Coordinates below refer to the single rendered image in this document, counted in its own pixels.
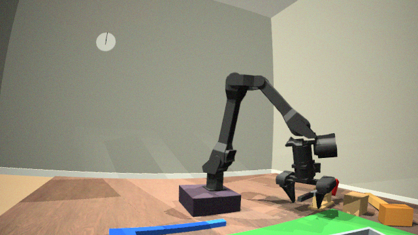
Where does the green flat mat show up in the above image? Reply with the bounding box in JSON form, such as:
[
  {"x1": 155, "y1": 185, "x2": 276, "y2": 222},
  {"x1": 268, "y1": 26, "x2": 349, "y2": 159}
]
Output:
[{"x1": 230, "y1": 209, "x2": 416, "y2": 235}]

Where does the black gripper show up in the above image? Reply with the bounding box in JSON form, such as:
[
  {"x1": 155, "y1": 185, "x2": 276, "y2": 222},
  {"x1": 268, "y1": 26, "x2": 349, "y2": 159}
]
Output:
[{"x1": 276, "y1": 159, "x2": 336, "y2": 209}]

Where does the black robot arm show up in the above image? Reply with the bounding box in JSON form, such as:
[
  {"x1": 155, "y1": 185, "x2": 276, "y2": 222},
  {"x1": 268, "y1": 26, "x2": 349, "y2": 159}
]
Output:
[{"x1": 202, "y1": 72, "x2": 338, "y2": 191}]

